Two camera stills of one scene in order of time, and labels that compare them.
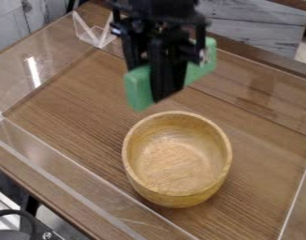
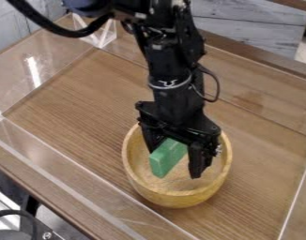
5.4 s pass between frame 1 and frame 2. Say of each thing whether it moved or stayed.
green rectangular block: moved
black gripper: moved
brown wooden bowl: stayed
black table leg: stayed
